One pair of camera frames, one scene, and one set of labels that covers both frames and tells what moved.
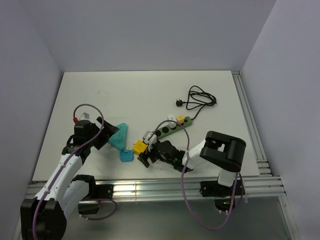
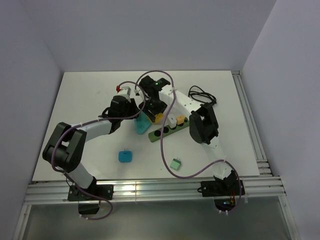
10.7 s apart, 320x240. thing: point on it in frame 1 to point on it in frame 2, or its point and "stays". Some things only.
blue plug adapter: (127, 155) stays
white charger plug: (171, 117) stays
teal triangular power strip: (119, 138) to (142, 123)
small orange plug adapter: (180, 119) stays
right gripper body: (155, 155) to (154, 107)
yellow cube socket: (139, 147) to (159, 117)
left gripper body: (94, 129) to (131, 109)
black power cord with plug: (197, 97) stays
